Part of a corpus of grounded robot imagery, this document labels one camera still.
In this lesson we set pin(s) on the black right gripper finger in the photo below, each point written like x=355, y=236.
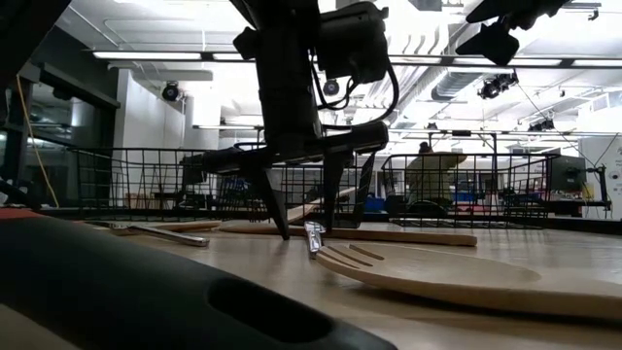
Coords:
x=493, y=45
x=495, y=10

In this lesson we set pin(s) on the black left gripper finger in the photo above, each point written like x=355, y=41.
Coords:
x=273, y=194
x=336, y=185

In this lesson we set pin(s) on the wooden spoon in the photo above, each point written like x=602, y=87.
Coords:
x=389, y=236

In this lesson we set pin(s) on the wooden spork with label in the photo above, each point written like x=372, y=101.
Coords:
x=437, y=277

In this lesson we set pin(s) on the black nylon turner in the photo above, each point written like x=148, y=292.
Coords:
x=121, y=282

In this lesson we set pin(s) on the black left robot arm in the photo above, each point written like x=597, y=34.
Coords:
x=286, y=73

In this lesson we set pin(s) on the black ceiling track lights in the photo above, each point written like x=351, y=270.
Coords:
x=495, y=86

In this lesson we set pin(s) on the blue storage bin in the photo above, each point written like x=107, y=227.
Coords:
x=376, y=204

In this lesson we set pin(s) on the black hanging spotlight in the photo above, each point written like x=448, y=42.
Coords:
x=171, y=91
x=331, y=87

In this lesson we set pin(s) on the dark background monitor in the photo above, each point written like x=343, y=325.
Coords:
x=568, y=172
x=194, y=167

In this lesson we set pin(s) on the person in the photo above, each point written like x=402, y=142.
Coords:
x=432, y=180

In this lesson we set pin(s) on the long overhead light bar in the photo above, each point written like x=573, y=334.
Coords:
x=146, y=56

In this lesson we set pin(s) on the white background machine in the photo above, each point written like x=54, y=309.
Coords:
x=607, y=185

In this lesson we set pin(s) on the silver ventilation duct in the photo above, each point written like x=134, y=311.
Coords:
x=452, y=85

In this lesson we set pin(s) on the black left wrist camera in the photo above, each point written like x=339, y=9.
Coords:
x=352, y=44

